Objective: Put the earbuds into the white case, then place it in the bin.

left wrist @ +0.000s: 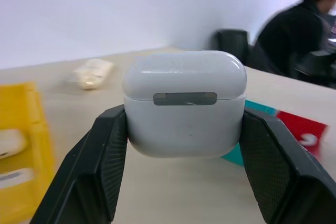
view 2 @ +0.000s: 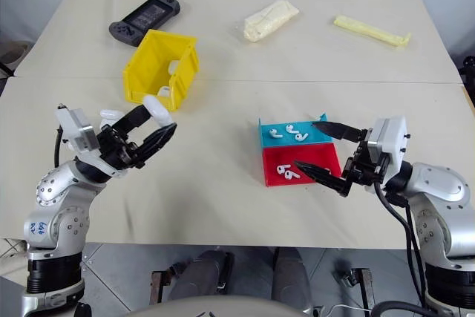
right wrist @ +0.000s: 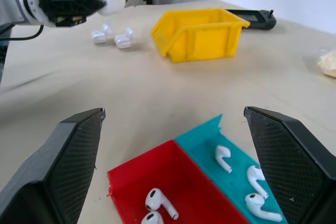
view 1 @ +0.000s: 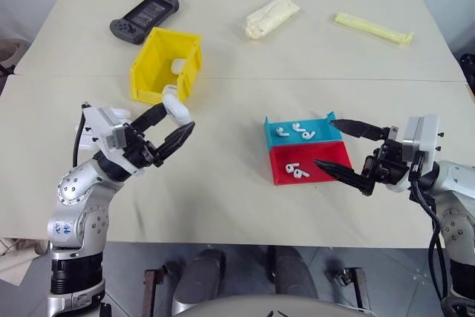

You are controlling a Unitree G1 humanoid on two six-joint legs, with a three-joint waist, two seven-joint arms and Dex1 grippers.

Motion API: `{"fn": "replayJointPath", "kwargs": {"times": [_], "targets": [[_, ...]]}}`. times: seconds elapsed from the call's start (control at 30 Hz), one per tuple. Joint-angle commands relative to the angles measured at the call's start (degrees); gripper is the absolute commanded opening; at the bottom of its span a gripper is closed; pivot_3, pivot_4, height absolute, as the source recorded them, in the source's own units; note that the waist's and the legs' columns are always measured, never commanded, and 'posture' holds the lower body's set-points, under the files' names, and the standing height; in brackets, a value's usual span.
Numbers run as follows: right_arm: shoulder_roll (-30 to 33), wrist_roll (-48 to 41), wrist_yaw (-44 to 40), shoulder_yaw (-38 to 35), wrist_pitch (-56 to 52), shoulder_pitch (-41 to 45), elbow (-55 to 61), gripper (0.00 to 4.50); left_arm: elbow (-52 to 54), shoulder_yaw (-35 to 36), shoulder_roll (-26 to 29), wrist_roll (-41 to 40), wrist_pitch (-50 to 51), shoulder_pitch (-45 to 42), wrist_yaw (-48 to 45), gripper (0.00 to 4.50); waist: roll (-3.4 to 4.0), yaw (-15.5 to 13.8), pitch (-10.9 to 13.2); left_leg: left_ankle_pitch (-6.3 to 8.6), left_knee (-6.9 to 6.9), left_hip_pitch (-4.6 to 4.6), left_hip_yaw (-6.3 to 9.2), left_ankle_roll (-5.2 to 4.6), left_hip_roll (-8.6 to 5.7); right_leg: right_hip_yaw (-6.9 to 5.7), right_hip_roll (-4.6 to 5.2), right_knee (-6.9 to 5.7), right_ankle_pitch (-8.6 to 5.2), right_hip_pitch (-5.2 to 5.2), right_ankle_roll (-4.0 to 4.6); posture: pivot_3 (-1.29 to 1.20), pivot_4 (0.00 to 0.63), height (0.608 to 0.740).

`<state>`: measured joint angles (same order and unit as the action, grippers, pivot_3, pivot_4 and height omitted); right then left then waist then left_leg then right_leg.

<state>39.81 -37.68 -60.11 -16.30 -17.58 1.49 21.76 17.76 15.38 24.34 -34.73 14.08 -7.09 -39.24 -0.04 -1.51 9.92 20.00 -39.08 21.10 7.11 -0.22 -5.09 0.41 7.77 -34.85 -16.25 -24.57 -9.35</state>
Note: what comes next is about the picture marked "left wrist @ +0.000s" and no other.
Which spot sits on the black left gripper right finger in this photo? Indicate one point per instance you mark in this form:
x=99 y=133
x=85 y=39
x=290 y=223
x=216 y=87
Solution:
x=283 y=171

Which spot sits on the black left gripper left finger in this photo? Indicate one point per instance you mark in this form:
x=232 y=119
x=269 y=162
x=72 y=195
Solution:
x=86 y=171

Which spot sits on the yellow plastic tray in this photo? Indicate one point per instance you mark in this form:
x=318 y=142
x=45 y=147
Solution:
x=21 y=108

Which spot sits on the white earbud red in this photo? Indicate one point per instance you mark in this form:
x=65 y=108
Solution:
x=309 y=139

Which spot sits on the red plastic tray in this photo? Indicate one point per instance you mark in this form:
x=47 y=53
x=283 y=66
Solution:
x=294 y=124

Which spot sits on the cream plastic bag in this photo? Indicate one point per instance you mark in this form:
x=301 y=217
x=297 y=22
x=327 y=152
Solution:
x=90 y=73

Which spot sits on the black office chair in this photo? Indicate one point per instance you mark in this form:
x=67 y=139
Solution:
x=232 y=44

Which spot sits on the person in black top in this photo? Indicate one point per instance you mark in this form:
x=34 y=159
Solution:
x=288 y=32

